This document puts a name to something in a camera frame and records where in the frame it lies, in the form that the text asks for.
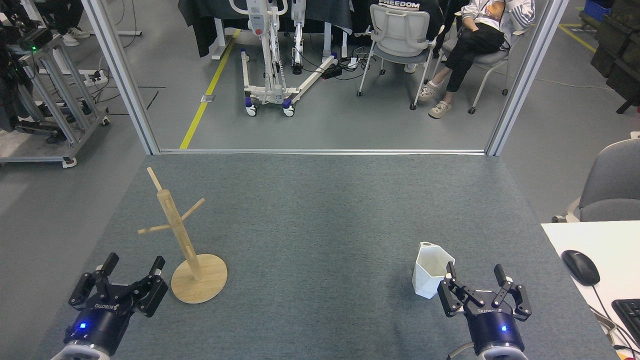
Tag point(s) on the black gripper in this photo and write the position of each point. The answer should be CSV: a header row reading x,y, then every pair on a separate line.
x,y
492,330
100,325

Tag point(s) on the white hexagonal cup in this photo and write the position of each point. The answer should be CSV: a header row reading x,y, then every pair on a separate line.
x,y
430,272

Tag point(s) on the wooden cup rack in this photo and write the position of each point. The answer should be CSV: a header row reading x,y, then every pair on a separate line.
x,y
200,285

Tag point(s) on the black computer mouse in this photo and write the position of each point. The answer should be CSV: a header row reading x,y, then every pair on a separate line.
x,y
580,267

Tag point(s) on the white desk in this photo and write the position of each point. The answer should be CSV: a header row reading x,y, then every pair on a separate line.
x,y
615,240

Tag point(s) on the black keyboard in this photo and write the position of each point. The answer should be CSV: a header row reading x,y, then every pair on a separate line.
x,y
630,315

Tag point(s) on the grey padded office chair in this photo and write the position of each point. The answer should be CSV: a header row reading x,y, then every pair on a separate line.
x,y
615,175

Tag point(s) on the white power strip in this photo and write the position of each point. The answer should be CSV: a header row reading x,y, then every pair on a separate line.
x,y
95,76

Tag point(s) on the grey seat office chair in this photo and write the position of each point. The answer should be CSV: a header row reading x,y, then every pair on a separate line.
x,y
495,59

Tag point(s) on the person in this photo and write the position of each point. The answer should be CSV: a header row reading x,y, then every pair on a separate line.
x,y
475,42

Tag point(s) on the black power strip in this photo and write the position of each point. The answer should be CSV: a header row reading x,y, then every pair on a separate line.
x,y
332,72

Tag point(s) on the white mesh office chair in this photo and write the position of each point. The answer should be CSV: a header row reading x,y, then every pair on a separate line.
x,y
400,30

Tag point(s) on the stacked black crates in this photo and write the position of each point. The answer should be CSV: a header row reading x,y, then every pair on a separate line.
x,y
620,45

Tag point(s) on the dark table cloth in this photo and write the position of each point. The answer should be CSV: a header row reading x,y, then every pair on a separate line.
x,y
200,15

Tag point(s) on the white stand on wheels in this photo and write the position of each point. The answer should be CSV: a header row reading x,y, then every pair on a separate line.
x,y
257,20

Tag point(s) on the blue plastic bin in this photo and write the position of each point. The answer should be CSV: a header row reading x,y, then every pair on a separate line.
x,y
597,10

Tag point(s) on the aluminium frame cart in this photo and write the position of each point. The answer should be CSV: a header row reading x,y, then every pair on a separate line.
x,y
30,160

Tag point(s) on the silver left post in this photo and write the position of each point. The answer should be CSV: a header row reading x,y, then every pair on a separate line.
x,y
122,75

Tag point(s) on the silver post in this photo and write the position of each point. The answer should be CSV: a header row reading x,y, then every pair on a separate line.
x,y
122,75
526,75

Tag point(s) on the silver right post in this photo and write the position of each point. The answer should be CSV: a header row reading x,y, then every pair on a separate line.
x,y
526,75

